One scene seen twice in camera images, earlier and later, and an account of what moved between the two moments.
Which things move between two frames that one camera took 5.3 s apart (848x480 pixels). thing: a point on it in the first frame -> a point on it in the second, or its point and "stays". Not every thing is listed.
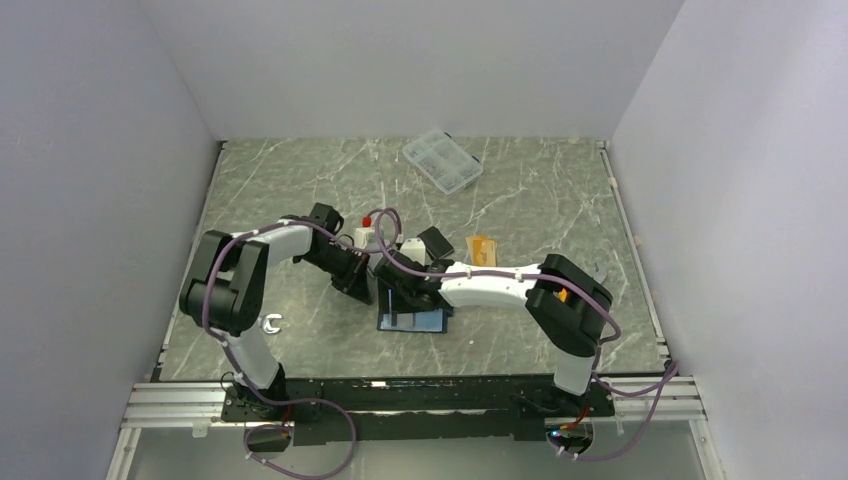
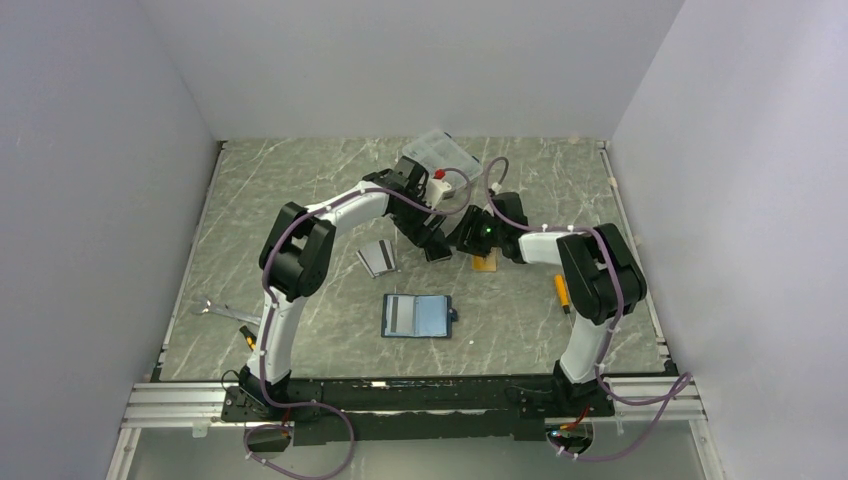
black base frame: (415, 410) stays
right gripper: (396, 303) -> (473, 217)
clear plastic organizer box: (443, 160) stays
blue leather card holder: (429, 321) stays
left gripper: (354, 281) -> (419, 233)
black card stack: (436, 244) stays
